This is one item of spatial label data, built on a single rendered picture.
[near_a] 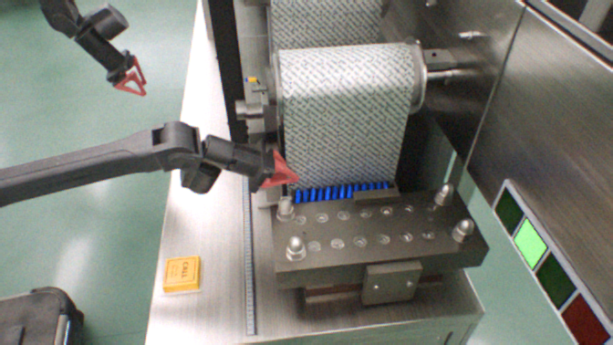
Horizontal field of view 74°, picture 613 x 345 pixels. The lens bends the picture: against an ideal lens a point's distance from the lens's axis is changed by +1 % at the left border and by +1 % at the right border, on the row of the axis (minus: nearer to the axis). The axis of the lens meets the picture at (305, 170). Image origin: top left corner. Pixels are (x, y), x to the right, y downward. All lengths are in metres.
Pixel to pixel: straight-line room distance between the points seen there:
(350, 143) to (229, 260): 0.37
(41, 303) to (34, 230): 0.71
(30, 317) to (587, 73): 1.80
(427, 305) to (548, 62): 0.51
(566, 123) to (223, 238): 0.70
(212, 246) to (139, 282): 1.15
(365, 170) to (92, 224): 1.79
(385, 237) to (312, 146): 0.23
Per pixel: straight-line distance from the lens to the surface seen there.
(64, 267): 2.29
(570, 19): 0.60
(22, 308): 1.92
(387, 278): 0.79
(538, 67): 0.63
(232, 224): 0.99
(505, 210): 0.70
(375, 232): 0.81
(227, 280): 0.90
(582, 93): 0.57
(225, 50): 1.05
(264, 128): 0.85
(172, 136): 0.74
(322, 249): 0.77
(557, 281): 0.63
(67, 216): 2.51
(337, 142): 0.80
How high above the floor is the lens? 1.65
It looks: 43 degrees down
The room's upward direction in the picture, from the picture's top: straight up
